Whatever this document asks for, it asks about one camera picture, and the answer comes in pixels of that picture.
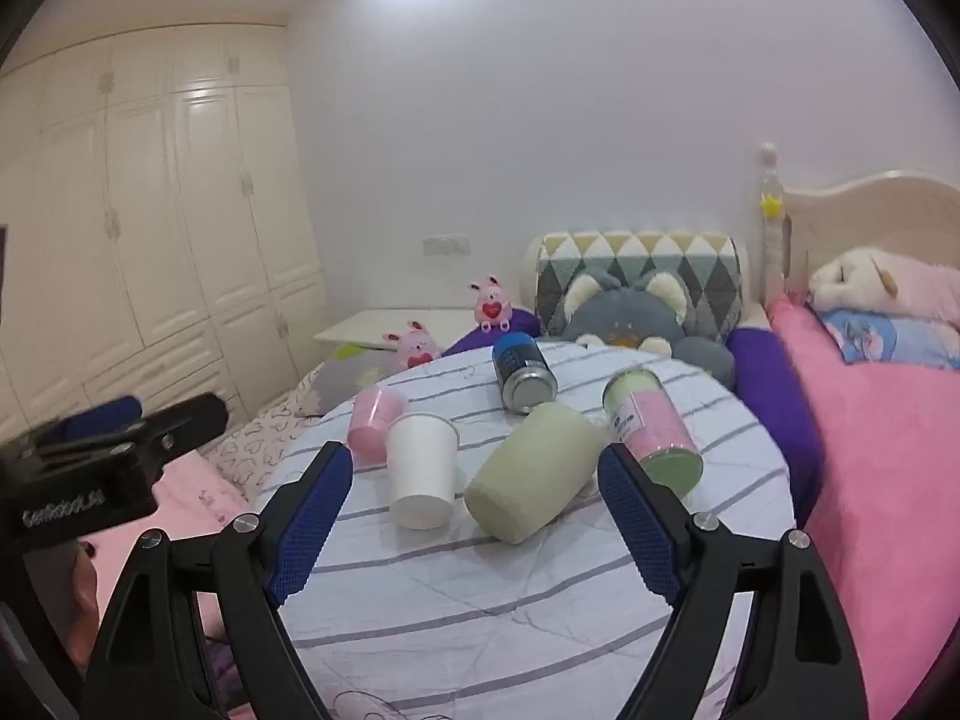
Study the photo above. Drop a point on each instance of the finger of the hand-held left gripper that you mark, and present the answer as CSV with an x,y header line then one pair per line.
x,y
187,424
97,416

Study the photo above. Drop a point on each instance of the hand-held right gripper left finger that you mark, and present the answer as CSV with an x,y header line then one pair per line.
x,y
307,517

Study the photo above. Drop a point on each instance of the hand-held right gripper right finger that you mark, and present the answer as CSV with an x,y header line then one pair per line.
x,y
637,517

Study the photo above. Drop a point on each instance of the pale green cup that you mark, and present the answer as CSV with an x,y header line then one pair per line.
x,y
525,472

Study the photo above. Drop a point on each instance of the pink cup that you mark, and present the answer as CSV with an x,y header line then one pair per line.
x,y
373,424

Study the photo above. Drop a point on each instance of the white cup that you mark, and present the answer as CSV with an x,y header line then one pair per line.
x,y
421,465

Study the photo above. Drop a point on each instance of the person's left hand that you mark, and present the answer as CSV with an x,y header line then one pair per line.
x,y
86,592

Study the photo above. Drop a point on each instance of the light pink cloth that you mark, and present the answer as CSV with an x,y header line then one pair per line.
x,y
195,495

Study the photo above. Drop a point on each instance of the heart print cloth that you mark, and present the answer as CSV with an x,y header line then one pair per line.
x,y
262,435

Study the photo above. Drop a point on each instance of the pink and green canister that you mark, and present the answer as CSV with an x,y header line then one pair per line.
x,y
652,427

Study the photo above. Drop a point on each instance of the grey patterned pillow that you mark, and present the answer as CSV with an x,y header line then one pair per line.
x,y
352,382

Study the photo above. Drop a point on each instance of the blue metal can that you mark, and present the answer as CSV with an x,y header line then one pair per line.
x,y
521,367

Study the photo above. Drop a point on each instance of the pink rabbit toy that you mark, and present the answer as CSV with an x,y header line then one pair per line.
x,y
414,349
491,307

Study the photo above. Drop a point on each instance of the grey cat plush pillow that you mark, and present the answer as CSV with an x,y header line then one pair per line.
x,y
622,315

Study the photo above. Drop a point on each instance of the white nightstand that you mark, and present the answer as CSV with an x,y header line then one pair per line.
x,y
390,322

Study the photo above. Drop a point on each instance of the white wardrobe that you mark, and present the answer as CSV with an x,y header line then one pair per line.
x,y
142,202

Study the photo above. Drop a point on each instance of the pink blanket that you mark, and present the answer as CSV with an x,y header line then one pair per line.
x,y
885,480

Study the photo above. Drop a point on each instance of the triangle pattern cushion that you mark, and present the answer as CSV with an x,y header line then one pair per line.
x,y
637,251

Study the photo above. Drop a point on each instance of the blue printed pillow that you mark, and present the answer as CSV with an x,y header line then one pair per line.
x,y
892,337

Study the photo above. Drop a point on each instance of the white and pink plush toy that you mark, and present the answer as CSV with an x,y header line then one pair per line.
x,y
855,277

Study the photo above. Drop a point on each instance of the clear plastic bottle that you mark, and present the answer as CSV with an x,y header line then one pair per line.
x,y
770,199

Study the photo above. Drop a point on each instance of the cream bed headboard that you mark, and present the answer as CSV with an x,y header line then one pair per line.
x,y
862,210

